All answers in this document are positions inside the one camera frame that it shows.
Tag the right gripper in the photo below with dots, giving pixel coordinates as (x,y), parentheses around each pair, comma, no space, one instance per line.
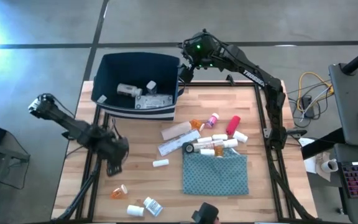
(202,51)

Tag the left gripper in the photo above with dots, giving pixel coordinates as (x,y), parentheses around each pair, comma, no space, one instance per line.
(113,147)

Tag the orange pill bottle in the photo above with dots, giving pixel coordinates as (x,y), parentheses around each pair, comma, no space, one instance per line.
(119,192)
(219,152)
(196,125)

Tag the small bottle with white cap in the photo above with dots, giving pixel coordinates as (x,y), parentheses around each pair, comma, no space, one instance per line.
(151,87)

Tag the printed sterile plastic pouch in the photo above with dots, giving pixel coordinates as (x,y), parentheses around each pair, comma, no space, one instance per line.
(154,102)

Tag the white bottle with blue label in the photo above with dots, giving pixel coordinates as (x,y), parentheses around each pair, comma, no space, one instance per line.
(153,206)

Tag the white bottle with grey label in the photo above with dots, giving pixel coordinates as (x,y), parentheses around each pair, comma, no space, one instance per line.
(127,89)

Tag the long white packet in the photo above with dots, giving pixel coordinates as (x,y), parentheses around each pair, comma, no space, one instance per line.
(179,142)

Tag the small white packet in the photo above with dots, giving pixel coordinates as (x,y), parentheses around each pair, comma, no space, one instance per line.
(101,99)

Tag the black tape roll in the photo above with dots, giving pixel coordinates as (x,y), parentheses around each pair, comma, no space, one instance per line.
(189,147)

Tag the clear plastic vial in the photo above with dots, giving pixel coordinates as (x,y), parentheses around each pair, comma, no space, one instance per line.
(208,144)

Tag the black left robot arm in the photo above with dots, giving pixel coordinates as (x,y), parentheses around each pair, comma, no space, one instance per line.
(67,123)

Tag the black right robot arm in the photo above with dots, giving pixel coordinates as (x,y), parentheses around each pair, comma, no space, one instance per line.
(272,102)

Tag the dark blue plastic bin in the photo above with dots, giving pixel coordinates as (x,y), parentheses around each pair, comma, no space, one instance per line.
(129,68)

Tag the red bandage roll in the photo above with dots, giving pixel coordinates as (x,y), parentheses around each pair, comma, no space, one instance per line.
(233,125)

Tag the blue star-patterned cloth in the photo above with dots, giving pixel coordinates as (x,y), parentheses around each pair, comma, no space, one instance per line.
(214,174)

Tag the black power adapter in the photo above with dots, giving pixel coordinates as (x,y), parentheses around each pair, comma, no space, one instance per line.
(308,107)

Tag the black desk bar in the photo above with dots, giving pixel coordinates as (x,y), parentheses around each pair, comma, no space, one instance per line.
(322,143)

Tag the white paper sheet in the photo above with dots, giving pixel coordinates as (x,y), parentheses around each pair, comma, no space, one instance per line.
(310,165)

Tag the white mug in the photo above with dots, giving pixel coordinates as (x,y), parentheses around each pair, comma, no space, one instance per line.
(329,165)

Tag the black aluminium rig frame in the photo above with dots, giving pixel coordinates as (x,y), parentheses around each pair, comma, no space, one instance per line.
(210,83)

